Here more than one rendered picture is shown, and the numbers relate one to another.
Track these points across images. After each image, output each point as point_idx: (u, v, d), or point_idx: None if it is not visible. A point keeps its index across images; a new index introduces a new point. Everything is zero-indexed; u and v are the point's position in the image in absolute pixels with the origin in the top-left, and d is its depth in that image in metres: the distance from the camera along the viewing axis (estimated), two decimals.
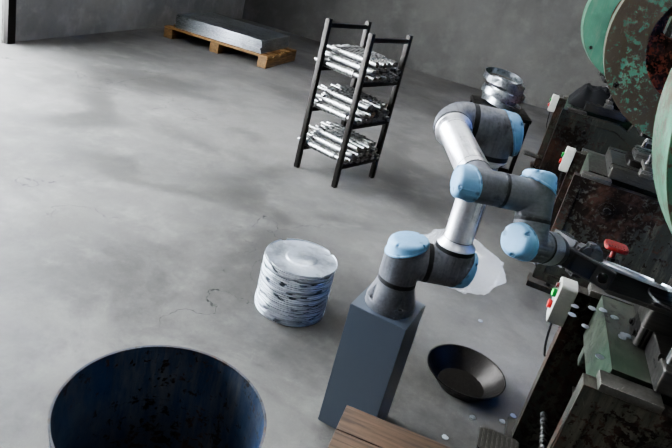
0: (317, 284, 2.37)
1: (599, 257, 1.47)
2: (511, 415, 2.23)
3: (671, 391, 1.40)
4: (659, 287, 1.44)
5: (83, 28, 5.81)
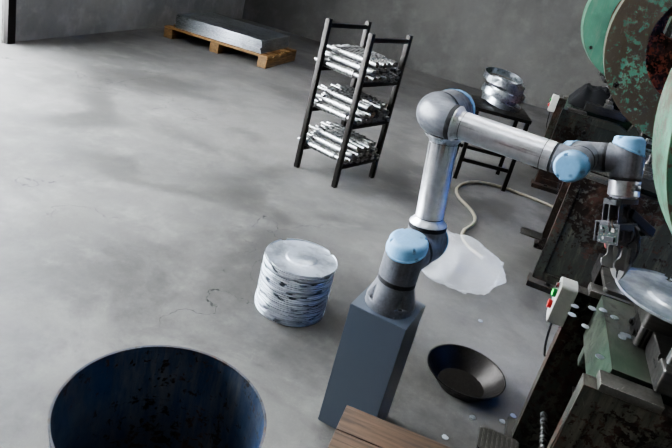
0: (317, 284, 2.37)
1: (616, 260, 1.61)
2: (511, 415, 2.23)
3: (671, 391, 1.40)
4: None
5: (83, 28, 5.81)
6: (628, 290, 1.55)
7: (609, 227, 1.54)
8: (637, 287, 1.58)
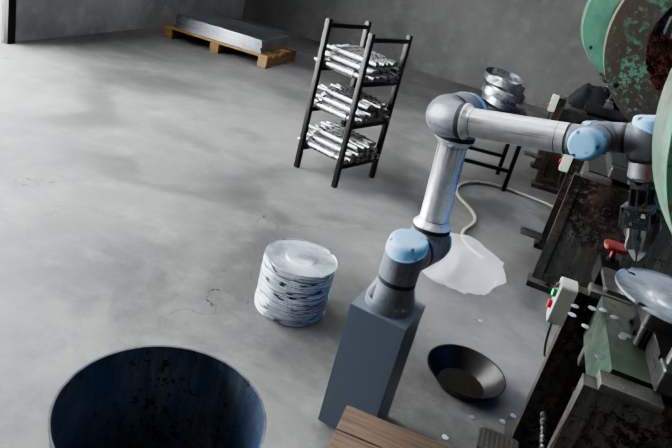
0: (317, 284, 2.37)
1: (632, 240, 1.58)
2: (511, 415, 2.23)
3: (671, 391, 1.40)
4: (634, 269, 1.69)
5: (83, 28, 5.81)
6: None
7: (637, 213, 1.49)
8: None
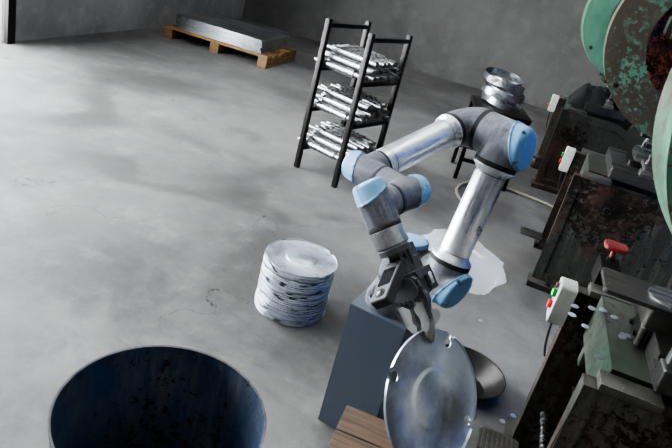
0: (317, 284, 2.37)
1: (424, 322, 1.29)
2: (511, 415, 2.23)
3: (671, 391, 1.40)
4: (457, 341, 1.37)
5: (83, 28, 5.81)
6: None
7: None
8: (422, 443, 1.26)
